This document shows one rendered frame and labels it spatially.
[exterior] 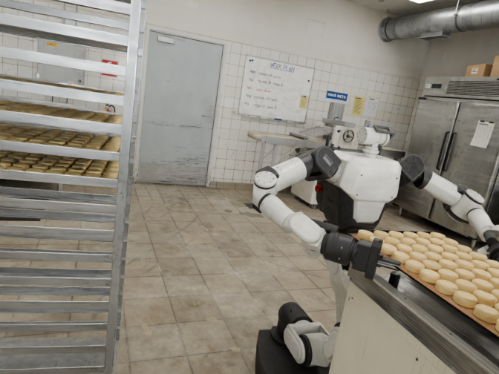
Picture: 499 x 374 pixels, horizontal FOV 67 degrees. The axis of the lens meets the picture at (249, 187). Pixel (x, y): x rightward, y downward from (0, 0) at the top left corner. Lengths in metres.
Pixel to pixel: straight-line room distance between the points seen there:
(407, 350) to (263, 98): 4.90
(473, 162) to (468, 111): 0.63
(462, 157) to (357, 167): 3.97
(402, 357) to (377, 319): 0.13
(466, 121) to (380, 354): 4.40
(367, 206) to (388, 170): 0.16
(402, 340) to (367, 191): 0.57
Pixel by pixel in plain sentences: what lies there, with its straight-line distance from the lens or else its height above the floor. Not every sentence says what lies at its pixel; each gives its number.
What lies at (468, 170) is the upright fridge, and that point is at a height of 0.94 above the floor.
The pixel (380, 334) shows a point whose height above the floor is 0.76.
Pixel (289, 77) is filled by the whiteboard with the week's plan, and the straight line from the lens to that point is 5.92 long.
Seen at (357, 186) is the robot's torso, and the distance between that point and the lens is 1.49.
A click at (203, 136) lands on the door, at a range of 5.56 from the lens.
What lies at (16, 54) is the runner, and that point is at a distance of 1.34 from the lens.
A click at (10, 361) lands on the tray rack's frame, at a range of 2.06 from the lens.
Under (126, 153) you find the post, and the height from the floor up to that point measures 1.16.
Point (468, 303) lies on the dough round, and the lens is 1.05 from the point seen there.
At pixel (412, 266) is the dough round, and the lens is 1.15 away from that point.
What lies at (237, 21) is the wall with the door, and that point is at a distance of 5.66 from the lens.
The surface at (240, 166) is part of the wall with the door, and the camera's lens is 5.79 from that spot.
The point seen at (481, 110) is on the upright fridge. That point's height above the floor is 1.65.
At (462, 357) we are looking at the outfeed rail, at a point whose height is 0.88.
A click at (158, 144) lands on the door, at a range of 5.46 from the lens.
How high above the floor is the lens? 1.39
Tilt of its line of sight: 13 degrees down
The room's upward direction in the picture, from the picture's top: 9 degrees clockwise
